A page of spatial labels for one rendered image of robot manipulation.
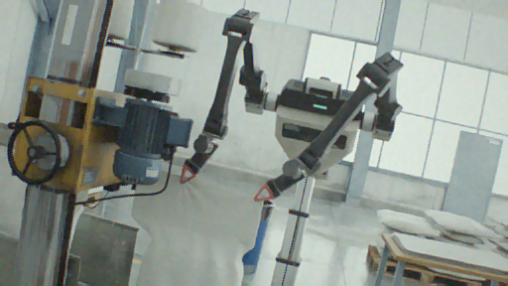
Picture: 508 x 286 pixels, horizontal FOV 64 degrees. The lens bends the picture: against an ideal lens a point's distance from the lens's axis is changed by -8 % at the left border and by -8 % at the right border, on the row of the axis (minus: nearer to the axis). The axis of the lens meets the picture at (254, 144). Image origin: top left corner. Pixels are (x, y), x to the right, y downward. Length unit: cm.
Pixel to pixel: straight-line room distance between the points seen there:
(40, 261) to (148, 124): 55
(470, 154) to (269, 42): 504
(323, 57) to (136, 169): 860
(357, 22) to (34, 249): 910
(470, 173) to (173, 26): 912
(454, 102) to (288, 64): 374
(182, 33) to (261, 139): 830
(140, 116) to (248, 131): 845
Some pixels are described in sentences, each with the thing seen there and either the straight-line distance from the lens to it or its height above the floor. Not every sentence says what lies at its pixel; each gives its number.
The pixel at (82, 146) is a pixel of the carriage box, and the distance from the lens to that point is 133.
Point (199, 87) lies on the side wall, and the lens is 1000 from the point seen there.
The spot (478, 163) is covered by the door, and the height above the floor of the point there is 147.
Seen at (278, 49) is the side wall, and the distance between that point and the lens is 982.
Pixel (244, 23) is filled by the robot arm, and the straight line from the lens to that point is 157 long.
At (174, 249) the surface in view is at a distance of 166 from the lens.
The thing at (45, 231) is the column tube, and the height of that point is 88.
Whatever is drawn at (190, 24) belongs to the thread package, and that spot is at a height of 161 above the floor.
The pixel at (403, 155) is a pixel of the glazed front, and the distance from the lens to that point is 978.
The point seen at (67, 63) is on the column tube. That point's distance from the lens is 137.
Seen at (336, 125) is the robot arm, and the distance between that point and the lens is 153.
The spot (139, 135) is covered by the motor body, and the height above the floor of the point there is 123.
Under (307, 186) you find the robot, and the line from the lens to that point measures 219.
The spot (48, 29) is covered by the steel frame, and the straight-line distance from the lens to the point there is 759.
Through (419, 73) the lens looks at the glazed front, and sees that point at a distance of 993.
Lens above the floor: 134
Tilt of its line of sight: 3 degrees down
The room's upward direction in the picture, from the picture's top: 12 degrees clockwise
